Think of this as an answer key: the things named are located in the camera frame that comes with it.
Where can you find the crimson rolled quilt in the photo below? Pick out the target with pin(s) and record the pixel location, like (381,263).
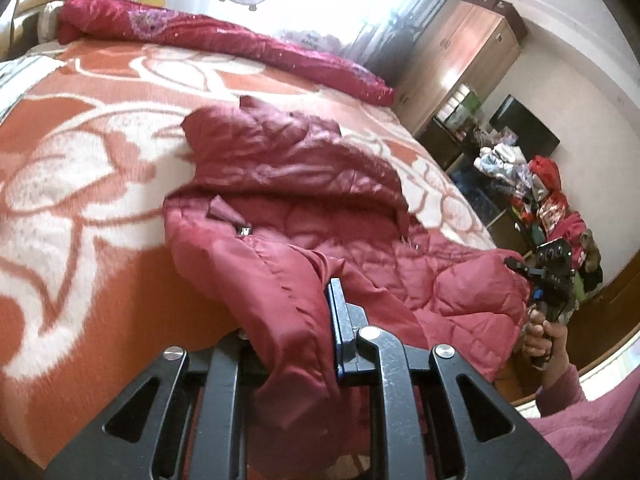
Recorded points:
(125,20)

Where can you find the dark red puffer coat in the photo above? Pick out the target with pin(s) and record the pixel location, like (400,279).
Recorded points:
(279,205)

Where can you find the person's right hand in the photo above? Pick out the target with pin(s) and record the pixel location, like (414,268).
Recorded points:
(543,339)

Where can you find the black flat television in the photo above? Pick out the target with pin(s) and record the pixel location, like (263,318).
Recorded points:
(534,137)

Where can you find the pink sleeved right forearm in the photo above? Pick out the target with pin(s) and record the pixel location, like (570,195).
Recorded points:
(578,429)

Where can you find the orange white floral blanket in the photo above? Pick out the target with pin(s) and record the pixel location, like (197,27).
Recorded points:
(89,293)

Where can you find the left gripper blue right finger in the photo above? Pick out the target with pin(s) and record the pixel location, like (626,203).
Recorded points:
(432,415)

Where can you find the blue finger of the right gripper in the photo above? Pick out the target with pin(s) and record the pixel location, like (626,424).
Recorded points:
(522,268)

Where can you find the pile of colourful clothes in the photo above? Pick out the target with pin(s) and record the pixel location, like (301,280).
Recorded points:
(545,199)

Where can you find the dark cluttered side shelf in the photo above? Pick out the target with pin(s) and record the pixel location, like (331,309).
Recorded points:
(448,137)

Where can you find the wooden wardrobe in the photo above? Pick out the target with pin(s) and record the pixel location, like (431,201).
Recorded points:
(470,42)

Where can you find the white pillow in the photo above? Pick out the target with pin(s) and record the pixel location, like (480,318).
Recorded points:
(47,24)

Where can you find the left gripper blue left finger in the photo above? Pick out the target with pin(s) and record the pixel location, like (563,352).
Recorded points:
(183,417)

